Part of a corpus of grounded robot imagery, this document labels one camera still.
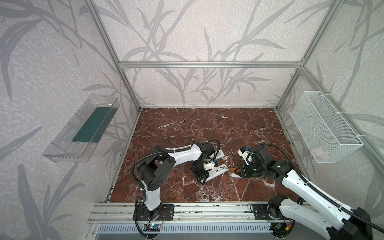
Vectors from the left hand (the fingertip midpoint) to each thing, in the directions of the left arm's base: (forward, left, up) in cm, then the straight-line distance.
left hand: (202, 175), depth 84 cm
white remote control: (+2, -7, 0) cm, 8 cm away
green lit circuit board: (-24, +25, -3) cm, 35 cm away
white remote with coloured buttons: (+13, -11, -1) cm, 17 cm away
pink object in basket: (+6, -57, +19) cm, 60 cm away
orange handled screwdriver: (+1, -16, +8) cm, 18 cm away
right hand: (+2, -17, +9) cm, 20 cm away
